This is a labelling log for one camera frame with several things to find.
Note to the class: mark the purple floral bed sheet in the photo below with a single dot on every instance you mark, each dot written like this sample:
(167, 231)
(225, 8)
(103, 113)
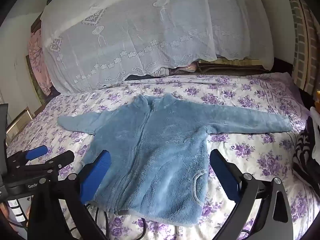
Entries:
(250, 150)

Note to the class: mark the dark wooden headboard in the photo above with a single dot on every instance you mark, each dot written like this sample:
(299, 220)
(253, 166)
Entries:
(35, 26)

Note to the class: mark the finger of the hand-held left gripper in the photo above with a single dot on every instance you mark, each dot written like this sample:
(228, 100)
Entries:
(37, 152)
(60, 161)

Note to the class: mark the pink floral cloth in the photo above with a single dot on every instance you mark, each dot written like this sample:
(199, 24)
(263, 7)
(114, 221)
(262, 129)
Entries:
(37, 60)

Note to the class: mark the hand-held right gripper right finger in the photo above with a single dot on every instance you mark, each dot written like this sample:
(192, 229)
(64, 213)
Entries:
(225, 177)

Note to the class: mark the golden wooden frame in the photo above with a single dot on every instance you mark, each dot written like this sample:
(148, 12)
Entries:
(20, 120)

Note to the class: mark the white lace cover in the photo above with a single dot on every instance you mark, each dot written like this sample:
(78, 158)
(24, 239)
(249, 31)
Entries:
(140, 30)

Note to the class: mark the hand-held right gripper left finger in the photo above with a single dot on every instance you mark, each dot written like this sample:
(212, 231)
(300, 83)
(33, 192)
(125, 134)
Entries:
(96, 177)

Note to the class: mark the blue fleece jacket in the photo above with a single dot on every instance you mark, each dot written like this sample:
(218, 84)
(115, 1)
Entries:
(160, 155)

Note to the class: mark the beige folded cloth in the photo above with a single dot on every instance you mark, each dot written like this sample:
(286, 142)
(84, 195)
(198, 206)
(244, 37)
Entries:
(316, 130)

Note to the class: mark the stack of folded bedding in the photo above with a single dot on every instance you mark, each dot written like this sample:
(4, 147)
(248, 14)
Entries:
(185, 67)

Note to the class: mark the black white patterned cloth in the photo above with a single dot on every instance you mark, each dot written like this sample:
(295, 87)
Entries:
(302, 152)

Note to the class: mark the brick-pattern curtain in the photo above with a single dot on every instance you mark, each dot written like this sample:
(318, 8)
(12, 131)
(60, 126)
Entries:
(300, 42)

